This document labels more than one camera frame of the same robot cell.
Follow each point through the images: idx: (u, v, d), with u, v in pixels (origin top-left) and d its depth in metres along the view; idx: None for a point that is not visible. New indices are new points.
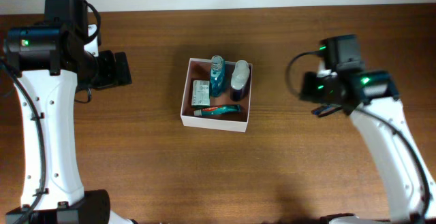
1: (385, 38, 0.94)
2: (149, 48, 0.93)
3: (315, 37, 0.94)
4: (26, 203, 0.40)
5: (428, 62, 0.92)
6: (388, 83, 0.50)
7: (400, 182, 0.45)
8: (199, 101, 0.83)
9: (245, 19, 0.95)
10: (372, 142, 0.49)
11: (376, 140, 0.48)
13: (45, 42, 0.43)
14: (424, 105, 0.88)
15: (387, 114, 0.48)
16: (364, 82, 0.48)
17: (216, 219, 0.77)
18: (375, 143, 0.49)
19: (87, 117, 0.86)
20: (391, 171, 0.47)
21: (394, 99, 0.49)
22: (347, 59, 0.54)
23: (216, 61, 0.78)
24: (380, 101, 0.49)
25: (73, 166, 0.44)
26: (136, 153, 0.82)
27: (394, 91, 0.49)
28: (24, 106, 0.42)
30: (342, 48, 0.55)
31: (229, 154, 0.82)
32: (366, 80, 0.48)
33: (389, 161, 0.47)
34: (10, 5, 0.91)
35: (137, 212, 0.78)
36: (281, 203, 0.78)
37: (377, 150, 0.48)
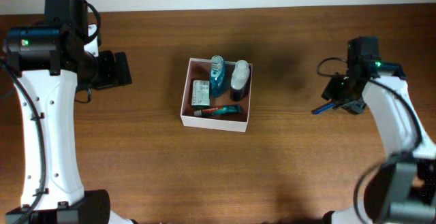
1: (386, 37, 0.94)
2: (149, 47, 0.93)
3: (315, 37, 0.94)
4: (26, 203, 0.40)
5: (429, 62, 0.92)
6: (398, 70, 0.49)
7: (396, 131, 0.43)
8: (200, 101, 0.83)
9: (245, 19, 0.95)
10: (375, 100, 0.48)
11: (377, 102, 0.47)
13: (45, 42, 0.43)
14: (424, 104, 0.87)
15: (394, 84, 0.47)
16: (376, 65, 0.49)
17: (216, 219, 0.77)
18: (374, 101, 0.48)
19: (87, 117, 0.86)
20: (388, 126, 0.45)
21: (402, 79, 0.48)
22: (366, 54, 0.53)
23: (216, 61, 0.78)
24: (388, 79, 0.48)
25: (73, 166, 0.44)
26: (136, 153, 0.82)
27: (402, 74, 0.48)
28: (24, 106, 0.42)
30: (362, 44, 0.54)
31: (229, 154, 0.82)
32: (378, 65, 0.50)
33: (386, 109, 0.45)
34: (10, 5, 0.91)
35: (137, 211, 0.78)
36: (281, 203, 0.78)
37: (379, 111, 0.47)
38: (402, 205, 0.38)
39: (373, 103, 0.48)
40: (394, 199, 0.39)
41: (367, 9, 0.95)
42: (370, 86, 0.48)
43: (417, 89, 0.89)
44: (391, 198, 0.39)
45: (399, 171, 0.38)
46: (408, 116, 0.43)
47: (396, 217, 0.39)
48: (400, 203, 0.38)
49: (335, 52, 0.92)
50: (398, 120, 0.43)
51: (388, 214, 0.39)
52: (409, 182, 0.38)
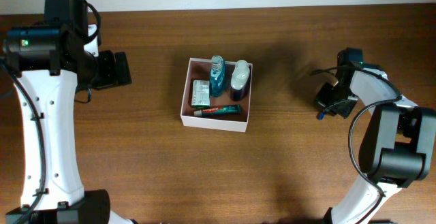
1: (386, 37, 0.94)
2: (149, 47, 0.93)
3: (315, 37, 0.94)
4: (26, 203, 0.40)
5: (429, 62, 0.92)
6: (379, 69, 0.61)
7: (376, 92, 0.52)
8: (200, 101, 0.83)
9: (245, 19, 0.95)
10: (361, 82, 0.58)
11: (360, 82, 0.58)
13: (45, 42, 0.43)
14: (424, 104, 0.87)
15: (377, 71, 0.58)
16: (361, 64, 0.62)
17: (216, 219, 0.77)
18: (360, 82, 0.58)
19: (88, 117, 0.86)
20: (370, 93, 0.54)
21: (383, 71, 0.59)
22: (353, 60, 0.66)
23: (216, 60, 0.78)
24: (370, 69, 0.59)
25: (73, 166, 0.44)
26: (137, 153, 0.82)
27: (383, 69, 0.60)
28: (24, 106, 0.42)
30: (350, 52, 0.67)
31: (229, 154, 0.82)
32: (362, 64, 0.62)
33: (369, 82, 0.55)
34: (9, 5, 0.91)
35: (137, 211, 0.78)
36: (281, 203, 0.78)
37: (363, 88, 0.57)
38: (390, 154, 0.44)
39: (360, 86, 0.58)
40: (382, 144, 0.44)
41: (367, 9, 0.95)
42: (357, 74, 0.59)
43: (417, 89, 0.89)
44: (379, 144, 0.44)
45: (384, 118, 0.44)
46: (384, 83, 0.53)
47: (385, 167, 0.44)
48: (387, 153, 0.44)
49: (335, 52, 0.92)
50: (376, 85, 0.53)
51: (378, 163, 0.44)
52: (394, 128, 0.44)
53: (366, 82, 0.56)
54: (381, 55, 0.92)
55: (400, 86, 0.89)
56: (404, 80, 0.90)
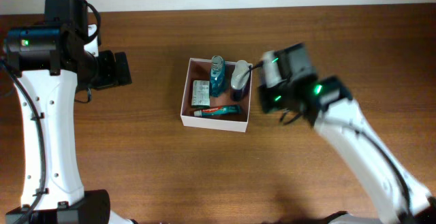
1: (385, 37, 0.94)
2: (149, 47, 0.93)
3: (315, 37, 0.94)
4: (26, 203, 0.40)
5: (428, 62, 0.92)
6: (340, 89, 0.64)
7: (377, 184, 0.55)
8: (200, 101, 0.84)
9: (245, 20, 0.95)
10: (340, 145, 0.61)
11: (346, 144, 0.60)
13: (45, 42, 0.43)
14: (424, 104, 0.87)
15: (347, 116, 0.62)
16: (318, 90, 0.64)
17: (216, 219, 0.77)
18: (335, 138, 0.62)
19: (88, 117, 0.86)
20: (382, 169, 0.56)
21: (349, 101, 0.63)
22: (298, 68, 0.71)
23: (216, 61, 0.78)
24: (336, 105, 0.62)
25: (73, 165, 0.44)
26: (136, 153, 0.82)
27: (347, 95, 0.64)
28: (24, 106, 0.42)
30: (292, 59, 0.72)
31: (229, 154, 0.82)
32: (319, 89, 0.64)
33: (353, 152, 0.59)
34: (9, 4, 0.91)
35: (137, 212, 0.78)
36: (281, 203, 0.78)
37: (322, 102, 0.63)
38: None
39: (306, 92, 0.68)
40: None
41: (366, 9, 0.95)
42: (323, 128, 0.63)
43: (417, 90, 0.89)
44: None
45: None
46: (368, 144, 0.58)
47: None
48: None
49: (335, 52, 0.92)
50: (383, 167, 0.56)
51: None
52: None
53: (351, 153, 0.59)
54: (380, 55, 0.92)
55: (400, 87, 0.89)
56: (403, 80, 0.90)
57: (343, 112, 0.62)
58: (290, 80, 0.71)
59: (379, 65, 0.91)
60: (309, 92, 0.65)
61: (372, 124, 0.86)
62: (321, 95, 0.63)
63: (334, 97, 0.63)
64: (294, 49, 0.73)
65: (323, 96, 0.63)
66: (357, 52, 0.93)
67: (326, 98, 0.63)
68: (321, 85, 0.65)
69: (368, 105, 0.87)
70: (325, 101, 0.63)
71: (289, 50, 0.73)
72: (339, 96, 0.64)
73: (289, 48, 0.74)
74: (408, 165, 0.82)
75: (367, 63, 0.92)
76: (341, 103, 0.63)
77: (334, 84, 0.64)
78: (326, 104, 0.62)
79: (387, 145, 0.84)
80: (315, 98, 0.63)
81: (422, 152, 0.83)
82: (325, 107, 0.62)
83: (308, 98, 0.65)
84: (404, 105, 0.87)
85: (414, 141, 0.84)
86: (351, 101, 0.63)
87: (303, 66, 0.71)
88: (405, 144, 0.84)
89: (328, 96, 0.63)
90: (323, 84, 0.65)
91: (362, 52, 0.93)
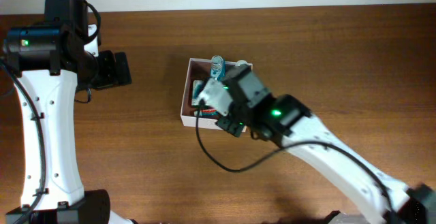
1: (385, 37, 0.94)
2: (149, 48, 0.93)
3: (315, 37, 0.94)
4: (26, 203, 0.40)
5: (428, 62, 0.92)
6: (298, 106, 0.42)
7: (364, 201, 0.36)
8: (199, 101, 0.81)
9: (245, 20, 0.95)
10: (313, 163, 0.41)
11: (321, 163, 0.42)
13: (45, 42, 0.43)
14: (424, 104, 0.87)
15: (311, 129, 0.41)
16: (276, 114, 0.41)
17: (216, 219, 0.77)
18: (306, 158, 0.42)
19: (87, 117, 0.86)
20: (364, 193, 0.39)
21: (309, 116, 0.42)
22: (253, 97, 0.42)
23: (216, 61, 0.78)
24: (300, 124, 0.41)
25: (73, 166, 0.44)
26: (136, 153, 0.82)
27: (306, 109, 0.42)
28: (24, 106, 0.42)
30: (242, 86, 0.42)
31: (229, 154, 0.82)
32: (278, 113, 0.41)
33: (329, 169, 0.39)
34: (9, 4, 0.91)
35: (137, 212, 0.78)
36: (280, 203, 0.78)
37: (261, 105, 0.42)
38: None
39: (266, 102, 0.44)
40: None
41: (367, 9, 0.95)
42: (291, 150, 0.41)
43: (417, 90, 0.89)
44: None
45: None
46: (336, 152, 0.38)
47: None
48: None
49: (335, 52, 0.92)
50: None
51: None
52: None
53: (324, 170, 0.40)
54: (380, 55, 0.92)
55: (400, 87, 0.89)
56: (403, 80, 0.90)
57: (307, 131, 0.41)
58: (247, 109, 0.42)
59: (379, 65, 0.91)
60: (265, 117, 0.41)
61: (372, 124, 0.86)
62: (281, 120, 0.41)
63: (292, 117, 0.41)
64: (242, 69, 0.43)
65: (281, 118, 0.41)
66: (357, 52, 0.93)
67: (288, 119, 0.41)
68: (277, 107, 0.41)
69: (368, 105, 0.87)
70: (287, 126, 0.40)
71: (237, 73, 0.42)
72: (299, 114, 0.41)
73: (234, 69, 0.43)
74: (408, 165, 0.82)
75: (367, 63, 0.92)
76: (303, 122, 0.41)
77: (289, 105, 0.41)
78: (289, 129, 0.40)
79: (387, 145, 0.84)
80: (276, 122, 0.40)
81: (422, 152, 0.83)
82: (287, 131, 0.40)
83: (265, 120, 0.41)
84: (404, 105, 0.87)
85: (413, 141, 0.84)
86: (312, 115, 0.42)
87: (257, 87, 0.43)
88: (405, 144, 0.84)
89: (287, 116, 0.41)
90: (281, 106, 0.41)
91: (361, 52, 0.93)
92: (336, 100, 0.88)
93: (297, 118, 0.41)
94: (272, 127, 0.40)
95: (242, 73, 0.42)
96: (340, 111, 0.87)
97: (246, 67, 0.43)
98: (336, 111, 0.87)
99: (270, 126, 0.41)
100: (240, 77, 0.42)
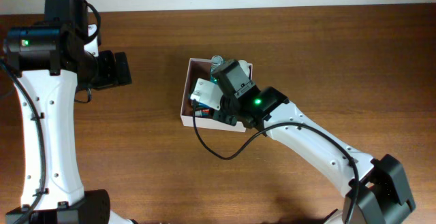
1: (385, 37, 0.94)
2: (149, 48, 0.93)
3: (315, 37, 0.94)
4: (26, 203, 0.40)
5: (428, 62, 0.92)
6: (276, 95, 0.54)
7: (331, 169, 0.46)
8: None
9: (245, 19, 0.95)
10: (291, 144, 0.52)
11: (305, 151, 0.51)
13: (45, 42, 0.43)
14: (424, 104, 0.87)
15: (288, 113, 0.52)
16: (257, 103, 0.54)
17: (216, 219, 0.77)
18: (285, 139, 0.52)
19: (87, 117, 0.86)
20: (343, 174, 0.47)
21: (285, 103, 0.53)
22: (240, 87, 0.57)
23: (216, 60, 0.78)
24: (276, 109, 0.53)
25: (73, 165, 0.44)
26: (136, 153, 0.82)
27: (283, 97, 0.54)
28: (24, 106, 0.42)
30: (231, 79, 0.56)
31: (229, 154, 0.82)
32: (259, 101, 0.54)
33: (302, 146, 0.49)
34: (9, 4, 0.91)
35: (137, 212, 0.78)
36: (280, 203, 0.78)
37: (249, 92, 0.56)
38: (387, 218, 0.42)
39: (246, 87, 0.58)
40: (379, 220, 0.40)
41: (367, 9, 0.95)
42: (272, 133, 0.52)
43: (417, 90, 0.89)
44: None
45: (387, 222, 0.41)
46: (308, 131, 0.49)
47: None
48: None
49: (334, 52, 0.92)
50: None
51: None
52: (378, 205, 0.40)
53: (300, 148, 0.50)
54: (380, 55, 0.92)
55: (400, 87, 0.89)
56: (402, 80, 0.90)
57: (283, 114, 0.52)
58: (235, 99, 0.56)
59: (379, 65, 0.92)
60: (248, 105, 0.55)
61: (372, 124, 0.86)
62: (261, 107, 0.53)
63: (272, 104, 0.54)
64: (231, 65, 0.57)
65: (261, 105, 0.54)
66: (357, 52, 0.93)
67: (267, 105, 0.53)
68: (259, 97, 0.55)
69: (368, 105, 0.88)
70: (267, 112, 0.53)
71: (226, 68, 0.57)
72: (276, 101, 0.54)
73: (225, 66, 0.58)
74: (408, 165, 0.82)
75: (366, 63, 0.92)
76: (281, 107, 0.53)
77: (269, 95, 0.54)
78: (268, 114, 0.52)
79: (387, 145, 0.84)
80: (257, 109, 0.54)
81: (422, 152, 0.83)
82: (266, 115, 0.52)
83: (248, 109, 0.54)
84: (404, 105, 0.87)
85: (413, 141, 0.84)
86: (288, 102, 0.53)
87: (243, 81, 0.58)
88: (405, 144, 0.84)
89: (267, 104, 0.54)
90: (262, 96, 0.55)
91: (361, 52, 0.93)
92: (336, 99, 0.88)
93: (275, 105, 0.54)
94: (254, 112, 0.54)
95: (229, 69, 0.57)
96: (340, 111, 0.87)
97: (233, 64, 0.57)
98: (336, 111, 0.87)
99: (253, 112, 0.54)
100: (227, 71, 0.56)
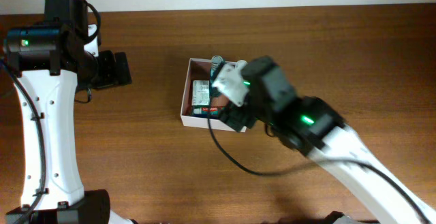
1: (385, 37, 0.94)
2: (149, 47, 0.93)
3: (315, 37, 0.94)
4: (26, 203, 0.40)
5: (428, 62, 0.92)
6: (328, 111, 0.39)
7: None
8: (200, 101, 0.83)
9: (245, 19, 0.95)
10: (347, 182, 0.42)
11: (347, 145, 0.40)
13: (45, 41, 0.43)
14: (424, 104, 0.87)
15: (352, 148, 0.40)
16: (308, 122, 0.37)
17: (216, 219, 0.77)
18: (342, 178, 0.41)
19: (87, 116, 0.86)
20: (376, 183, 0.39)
21: (346, 129, 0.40)
22: (280, 95, 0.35)
23: (216, 61, 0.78)
24: (335, 138, 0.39)
25: (73, 165, 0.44)
26: (136, 153, 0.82)
27: (338, 119, 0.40)
28: (24, 106, 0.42)
30: (269, 83, 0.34)
31: (229, 154, 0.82)
32: (309, 120, 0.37)
33: (364, 191, 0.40)
34: (9, 4, 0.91)
35: (137, 212, 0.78)
36: (280, 203, 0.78)
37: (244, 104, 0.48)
38: None
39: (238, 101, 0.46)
40: None
41: (367, 9, 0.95)
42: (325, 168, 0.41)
43: (417, 90, 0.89)
44: None
45: None
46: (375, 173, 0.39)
47: None
48: None
49: (334, 52, 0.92)
50: (382, 186, 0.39)
51: None
52: None
53: (362, 192, 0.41)
54: (380, 55, 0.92)
55: (400, 87, 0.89)
56: (402, 80, 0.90)
57: (343, 145, 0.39)
58: (274, 112, 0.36)
59: (379, 65, 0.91)
60: (295, 122, 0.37)
61: (372, 124, 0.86)
62: (312, 127, 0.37)
63: (324, 123, 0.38)
64: (263, 65, 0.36)
65: (313, 125, 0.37)
66: (357, 52, 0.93)
67: (318, 124, 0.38)
68: (307, 112, 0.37)
69: (368, 105, 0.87)
70: (319, 133, 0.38)
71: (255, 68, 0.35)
72: (329, 120, 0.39)
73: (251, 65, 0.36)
74: (408, 165, 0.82)
75: (367, 63, 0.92)
76: (335, 132, 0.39)
77: (320, 109, 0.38)
78: (321, 137, 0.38)
79: (387, 145, 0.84)
80: (307, 129, 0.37)
81: (422, 152, 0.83)
82: (319, 139, 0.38)
83: (298, 131, 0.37)
84: (404, 105, 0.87)
85: (414, 141, 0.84)
86: (349, 130, 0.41)
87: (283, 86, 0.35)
88: (406, 144, 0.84)
89: (319, 123, 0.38)
90: (311, 112, 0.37)
91: (362, 52, 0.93)
92: (337, 99, 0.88)
93: (330, 126, 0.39)
94: (307, 137, 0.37)
95: (262, 68, 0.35)
96: (340, 111, 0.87)
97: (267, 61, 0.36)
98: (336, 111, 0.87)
99: (304, 137, 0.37)
100: (264, 74, 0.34)
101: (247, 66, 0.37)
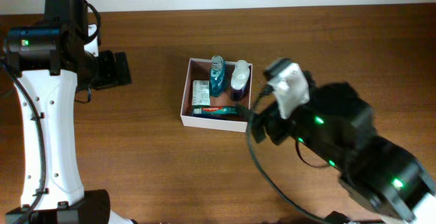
1: (385, 37, 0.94)
2: (149, 47, 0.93)
3: (315, 37, 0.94)
4: (26, 203, 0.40)
5: (428, 62, 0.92)
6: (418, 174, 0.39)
7: None
8: (200, 101, 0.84)
9: (245, 20, 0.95)
10: None
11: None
13: (45, 41, 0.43)
14: (424, 104, 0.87)
15: None
16: (395, 181, 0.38)
17: (216, 219, 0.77)
18: None
19: (88, 116, 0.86)
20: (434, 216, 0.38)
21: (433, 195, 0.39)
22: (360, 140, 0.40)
23: (216, 61, 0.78)
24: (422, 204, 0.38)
25: (73, 165, 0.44)
26: (137, 153, 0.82)
27: (428, 186, 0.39)
28: (24, 106, 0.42)
30: (357, 126, 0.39)
31: (229, 154, 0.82)
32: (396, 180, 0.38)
33: None
34: (9, 4, 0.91)
35: (137, 212, 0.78)
36: (280, 203, 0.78)
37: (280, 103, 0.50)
38: None
39: (286, 114, 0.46)
40: None
41: (367, 9, 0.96)
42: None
43: (417, 90, 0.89)
44: None
45: None
46: None
47: None
48: None
49: (334, 52, 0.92)
50: None
51: None
52: None
53: None
54: (380, 55, 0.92)
55: (400, 87, 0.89)
56: (402, 80, 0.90)
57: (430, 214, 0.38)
58: (351, 153, 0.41)
59: (379, 64, 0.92)
60: (383, 174, 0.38)
61: None
62: (402, 190, 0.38)
63: (410, 184, 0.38)
64: (360, 111, 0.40)
65: (400, 184, 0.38)
66: (357, 52, 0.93)
67: (406, 179, 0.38)
68: (397, 170, 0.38)
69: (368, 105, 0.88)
70: (403, 195, 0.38)
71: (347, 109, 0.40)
72: (417, 171, 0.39)
73: (343, 106, 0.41)
74: None
75: (367, 63, 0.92)
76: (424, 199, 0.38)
77: (408, 168, 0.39)
78: (404, 200, 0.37)
79: None
80: (395, 191, 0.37)
81: (422, 152, 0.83)
82: (402, 202, 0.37)
83: (381, 187, 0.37)
84: (404, 105, 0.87)
85: (414, 141, 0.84)
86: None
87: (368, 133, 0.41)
88: (406, 144, 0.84)
89: (405, 182, 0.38)
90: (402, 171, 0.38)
91: (362, 52, 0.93)
92: None
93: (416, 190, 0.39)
94: (390, 199, 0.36)
95: (355, 113, 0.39)
96: None
97: (366, 109, 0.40)
98: None
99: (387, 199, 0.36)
100: (353, 118, 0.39)
101: (335, 101, 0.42)
